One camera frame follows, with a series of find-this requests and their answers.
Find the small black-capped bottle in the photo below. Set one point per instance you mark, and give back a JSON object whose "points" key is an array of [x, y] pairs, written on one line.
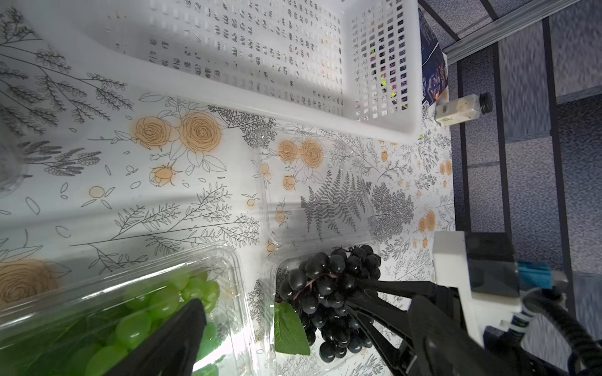
{"points": [[464, 109]]}

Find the dark blue snack bag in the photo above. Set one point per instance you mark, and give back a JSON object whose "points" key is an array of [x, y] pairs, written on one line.
{"points": [[435, 72]]}

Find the clear clamshell container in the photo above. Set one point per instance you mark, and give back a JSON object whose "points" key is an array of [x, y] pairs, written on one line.
{"points": [[323, 191], [227, 346], [13, 167]]}

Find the floral tablecloth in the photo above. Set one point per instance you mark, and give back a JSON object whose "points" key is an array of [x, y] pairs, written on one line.
{"points": [[119, 175]]}

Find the white plastic basket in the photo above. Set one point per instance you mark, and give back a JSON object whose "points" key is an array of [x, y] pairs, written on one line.
{"points": [[348, 66]]}

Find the black grape bunch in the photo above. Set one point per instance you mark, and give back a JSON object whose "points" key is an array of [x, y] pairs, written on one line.
{"points": [[318, 287]]}

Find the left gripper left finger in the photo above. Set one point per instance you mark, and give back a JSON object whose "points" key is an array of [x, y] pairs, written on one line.
{"points": [[172, 349]]}

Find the right aluminium frame post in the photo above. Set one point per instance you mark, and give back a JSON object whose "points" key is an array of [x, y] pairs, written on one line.
{"points": [[504, 27]]}

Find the green grape bunch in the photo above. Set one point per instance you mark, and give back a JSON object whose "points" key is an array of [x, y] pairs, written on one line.
{"points": [[91, 341]]}

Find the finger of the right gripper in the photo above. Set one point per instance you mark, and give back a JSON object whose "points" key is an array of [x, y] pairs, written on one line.
{"points": [[392, 342], [446, 299]]}

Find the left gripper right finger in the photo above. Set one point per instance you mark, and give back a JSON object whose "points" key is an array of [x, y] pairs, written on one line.
{"points": [[443, 348]]}

